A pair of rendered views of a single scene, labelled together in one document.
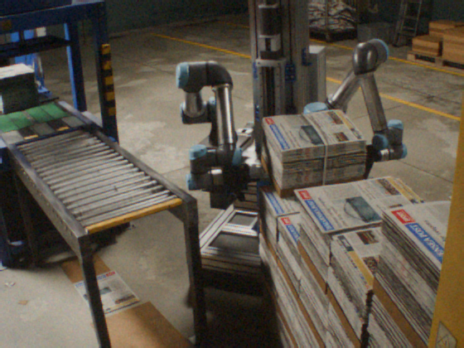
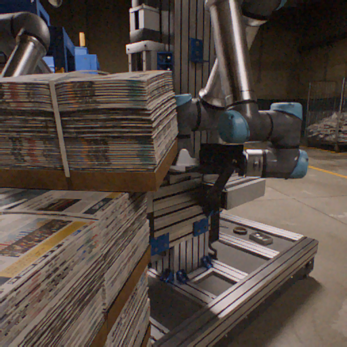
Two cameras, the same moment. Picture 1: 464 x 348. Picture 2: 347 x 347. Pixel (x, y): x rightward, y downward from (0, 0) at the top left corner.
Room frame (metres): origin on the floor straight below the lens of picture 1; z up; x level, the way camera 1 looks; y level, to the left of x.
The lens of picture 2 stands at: (1.61, -0.84, 1.00)
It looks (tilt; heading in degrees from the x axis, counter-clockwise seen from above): 13 degrees down; 21
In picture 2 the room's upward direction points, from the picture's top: straight up
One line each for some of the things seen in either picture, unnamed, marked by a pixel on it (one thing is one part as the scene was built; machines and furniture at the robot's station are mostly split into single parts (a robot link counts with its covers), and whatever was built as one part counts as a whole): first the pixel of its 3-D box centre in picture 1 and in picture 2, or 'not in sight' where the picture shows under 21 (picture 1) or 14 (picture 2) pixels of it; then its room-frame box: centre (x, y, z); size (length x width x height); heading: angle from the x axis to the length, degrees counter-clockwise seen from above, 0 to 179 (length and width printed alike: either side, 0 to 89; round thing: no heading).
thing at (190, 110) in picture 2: (316, 118); (175, 113); (2.62, -0.48, 0.98); 0.13 x 0.12 x 0.14; 135
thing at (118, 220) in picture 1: (134, 215); not in sight; (2.04, 0.36, 0.81); 0.43 x 0.03 x 0.02; 121
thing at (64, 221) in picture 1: (40, 191); not in sight; (2.48, 0.91, 0.74); 1.34 x 0.05 x 0.12; 31
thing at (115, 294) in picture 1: (105, 292); not in sight; (2.65, 0.70, 0.00); 0.37 x 0.28 x 0.01; 31
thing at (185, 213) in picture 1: (128, 165); not in sight; (2.75, 0.48, 0.74); 1.34 x 0.05 x 0.12; 31
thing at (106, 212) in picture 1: (123, 209); not in sight; (2.18, 0.42, 0.77); 0.47 x 0.05 x 0.05; 121
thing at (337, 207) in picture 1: (361, 201); not in sight; (1.55, -0.43, 1.06); 0.37 x 0.29 x 0.01; 100
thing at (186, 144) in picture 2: not in sight; (174, 147); (2.61, -0.47, 0.87); 0.15 x 0.15 x 0.10
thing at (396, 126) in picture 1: (393, 132); (279, 125); (2.43, -0.82, 0.96); 0.11 x 0.08 x 0.11; 135
